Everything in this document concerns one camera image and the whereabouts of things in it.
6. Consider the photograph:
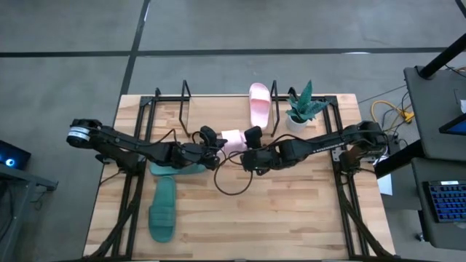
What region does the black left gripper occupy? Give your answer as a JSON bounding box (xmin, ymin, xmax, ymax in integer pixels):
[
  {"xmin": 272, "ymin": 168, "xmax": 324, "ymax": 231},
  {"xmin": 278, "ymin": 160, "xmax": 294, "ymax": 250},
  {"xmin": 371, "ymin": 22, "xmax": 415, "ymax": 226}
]
[{"xmin": 180, "ymin": 125, "xmax": 229, "ymax": 171}]

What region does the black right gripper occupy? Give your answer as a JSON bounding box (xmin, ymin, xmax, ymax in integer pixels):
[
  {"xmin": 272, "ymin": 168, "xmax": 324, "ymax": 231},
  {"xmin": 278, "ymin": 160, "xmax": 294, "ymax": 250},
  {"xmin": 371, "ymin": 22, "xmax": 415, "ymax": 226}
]
[{"xmin": 240, "ymin": 125, "xmax": 283, "ymax": 177}]

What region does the pink rubber slide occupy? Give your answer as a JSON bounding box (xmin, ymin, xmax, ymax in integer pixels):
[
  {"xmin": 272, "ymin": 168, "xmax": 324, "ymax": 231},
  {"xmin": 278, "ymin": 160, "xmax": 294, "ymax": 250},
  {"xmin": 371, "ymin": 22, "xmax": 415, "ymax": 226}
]
[
  {"xmin": 248, "ymin": 82, "xmax": 272, "ymax": 131},
  {"xmin": 220, "ymin": 129, "xmax": 249, "ymax": 158}
]

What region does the green rubber slide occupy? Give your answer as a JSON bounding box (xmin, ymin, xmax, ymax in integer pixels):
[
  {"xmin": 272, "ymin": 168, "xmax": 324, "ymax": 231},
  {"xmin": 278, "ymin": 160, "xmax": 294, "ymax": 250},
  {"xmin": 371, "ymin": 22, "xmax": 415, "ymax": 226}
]
[
  {"xmin": 148, "ymin": 175, "xmax": 178, "ymax": 244},
  {"xmin": 149, "ymin": 162, "xmax": 208, "ymax": 178}
]

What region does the potted plant in white pot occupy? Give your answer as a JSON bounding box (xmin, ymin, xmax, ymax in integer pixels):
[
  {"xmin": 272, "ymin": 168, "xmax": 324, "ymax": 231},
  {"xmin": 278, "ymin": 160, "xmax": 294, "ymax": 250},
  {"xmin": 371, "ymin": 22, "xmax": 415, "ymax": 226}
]
[{"xmin": 285, "ymin": 79, "xmax": 331, "ymax": 133}]

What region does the black diagonal bar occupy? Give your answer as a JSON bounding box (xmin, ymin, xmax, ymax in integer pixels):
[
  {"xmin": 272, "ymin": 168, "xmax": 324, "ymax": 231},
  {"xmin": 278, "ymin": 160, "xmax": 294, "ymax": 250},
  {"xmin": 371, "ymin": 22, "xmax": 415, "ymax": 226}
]
[{"xmin": 374, "ymin": 140, "xmax": 425, "ymax": 179}]

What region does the grey desk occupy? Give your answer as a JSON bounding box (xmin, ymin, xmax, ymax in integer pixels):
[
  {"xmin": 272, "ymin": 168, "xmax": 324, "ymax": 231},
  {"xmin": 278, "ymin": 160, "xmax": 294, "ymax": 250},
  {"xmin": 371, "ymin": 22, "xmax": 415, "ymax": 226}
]
[
  {"xmin": 411, "ymin": 158, "xmax": 466, "ymax": 252},
  {"xmin": 403, "ymin": 65, "xmax": 466, "ymax": 163}
]

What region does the backlit keyboard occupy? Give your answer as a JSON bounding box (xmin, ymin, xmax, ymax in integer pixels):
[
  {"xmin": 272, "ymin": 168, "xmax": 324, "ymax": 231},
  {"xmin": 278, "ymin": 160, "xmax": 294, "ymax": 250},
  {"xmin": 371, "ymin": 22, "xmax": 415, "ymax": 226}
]
[{"xmin": 424, "ymin": 180, "xmax": 466, "ymax": 223}]

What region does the black-framed blue screen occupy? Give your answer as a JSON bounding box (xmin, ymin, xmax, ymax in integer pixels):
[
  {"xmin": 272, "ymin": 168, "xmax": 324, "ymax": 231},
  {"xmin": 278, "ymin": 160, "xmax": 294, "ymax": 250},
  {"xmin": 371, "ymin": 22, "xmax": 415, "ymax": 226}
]
[{"xmin": 438, "ymin": 113, "xmax": 466, "ymax": 136}]

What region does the grey metal cart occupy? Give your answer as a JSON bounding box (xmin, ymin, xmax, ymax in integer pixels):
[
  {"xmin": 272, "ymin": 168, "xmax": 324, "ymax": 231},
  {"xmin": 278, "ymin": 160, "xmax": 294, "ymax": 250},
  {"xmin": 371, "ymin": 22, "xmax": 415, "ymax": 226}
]
[{"xmin": 0, "ymin": 163, "xmax": 59, "ymax": 262}]

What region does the black pole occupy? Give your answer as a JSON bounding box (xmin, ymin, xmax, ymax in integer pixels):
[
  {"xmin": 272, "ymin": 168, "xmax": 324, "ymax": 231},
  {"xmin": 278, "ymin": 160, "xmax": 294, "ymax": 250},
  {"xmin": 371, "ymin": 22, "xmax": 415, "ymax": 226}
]
[{"xmin": 417, "ymin": 32, "xmax": 466, "ymax": 80}]

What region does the black computer with blue light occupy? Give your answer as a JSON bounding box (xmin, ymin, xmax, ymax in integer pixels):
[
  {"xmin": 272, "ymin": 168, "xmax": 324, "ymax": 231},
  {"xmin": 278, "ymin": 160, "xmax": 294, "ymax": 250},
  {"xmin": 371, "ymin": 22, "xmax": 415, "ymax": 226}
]
[{"xmin": 0, "ymin": 140, "xmax": 32, "ymax": 170}]

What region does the wooden shelf with black frame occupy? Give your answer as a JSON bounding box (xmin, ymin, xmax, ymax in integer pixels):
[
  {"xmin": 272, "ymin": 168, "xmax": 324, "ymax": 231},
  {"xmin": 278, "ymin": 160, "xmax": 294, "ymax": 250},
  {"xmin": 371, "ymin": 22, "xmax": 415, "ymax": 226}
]
[{"xmin": 178, "ymin": 79, "xmax": 282, "ymax": 141}]

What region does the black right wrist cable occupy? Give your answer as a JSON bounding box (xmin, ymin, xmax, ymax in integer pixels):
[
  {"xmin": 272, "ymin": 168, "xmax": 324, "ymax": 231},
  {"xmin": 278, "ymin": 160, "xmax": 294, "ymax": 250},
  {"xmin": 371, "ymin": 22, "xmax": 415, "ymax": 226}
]
[{"xmin": 213, "ymin": 151, "xmax": 254, "ymax": 197}]

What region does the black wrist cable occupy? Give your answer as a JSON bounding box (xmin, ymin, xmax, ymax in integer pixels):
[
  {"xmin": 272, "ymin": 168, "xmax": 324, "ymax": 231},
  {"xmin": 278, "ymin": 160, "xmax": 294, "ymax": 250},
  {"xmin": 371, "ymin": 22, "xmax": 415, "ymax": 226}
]
[
  {"xmin": 213, "ymin": 151, "xmax": 254, "ymax": 197},
  {"xmin": 147, "ymin": 127, "xmax": 183, "ymax": 148}
]

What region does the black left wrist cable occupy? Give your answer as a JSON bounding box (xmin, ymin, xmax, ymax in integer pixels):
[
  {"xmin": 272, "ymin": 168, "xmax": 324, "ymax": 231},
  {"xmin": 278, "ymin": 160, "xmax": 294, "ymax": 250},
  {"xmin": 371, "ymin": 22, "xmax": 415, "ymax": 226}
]
[{"xmin": 147, "ymin": 127, "xmax": 183, "ymax": 148}]

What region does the black metal table frame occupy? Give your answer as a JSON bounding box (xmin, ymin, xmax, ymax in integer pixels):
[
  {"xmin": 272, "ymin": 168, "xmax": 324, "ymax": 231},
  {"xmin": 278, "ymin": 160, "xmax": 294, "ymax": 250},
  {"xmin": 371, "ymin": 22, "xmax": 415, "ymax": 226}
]
[{"xmin": 85, "ymin": 87, "xmax": 397, "ymax": 261}]

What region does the yellow cable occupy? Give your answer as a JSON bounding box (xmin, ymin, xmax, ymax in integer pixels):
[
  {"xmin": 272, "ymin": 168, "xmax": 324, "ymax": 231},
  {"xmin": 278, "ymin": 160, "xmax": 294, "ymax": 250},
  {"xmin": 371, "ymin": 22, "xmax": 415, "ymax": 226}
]
[{"xmin": 370, "ymin": 100, "xmax": 415, "ymax": 134}]

